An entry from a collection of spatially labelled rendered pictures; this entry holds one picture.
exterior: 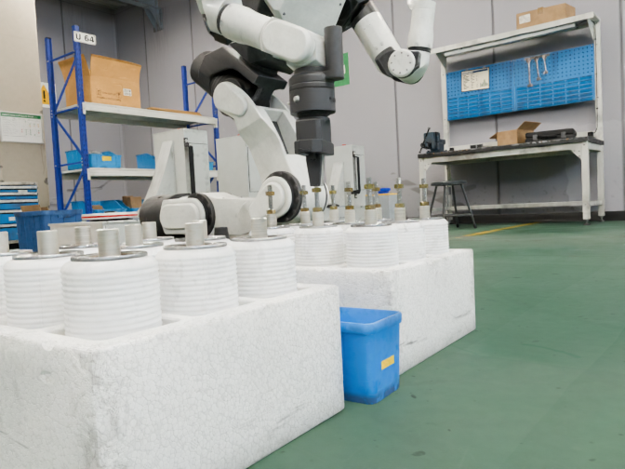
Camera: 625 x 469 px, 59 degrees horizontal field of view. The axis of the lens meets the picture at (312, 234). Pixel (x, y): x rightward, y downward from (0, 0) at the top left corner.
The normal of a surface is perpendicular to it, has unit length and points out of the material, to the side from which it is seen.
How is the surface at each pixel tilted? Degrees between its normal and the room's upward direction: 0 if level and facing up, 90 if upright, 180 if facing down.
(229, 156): 90
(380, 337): 92
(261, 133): 114
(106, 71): 102
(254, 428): 90
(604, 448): 0
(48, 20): 90
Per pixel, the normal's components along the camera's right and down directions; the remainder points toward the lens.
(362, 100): -0.61, 0.07
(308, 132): -0.28, 0.07
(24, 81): 0.79, -0.01
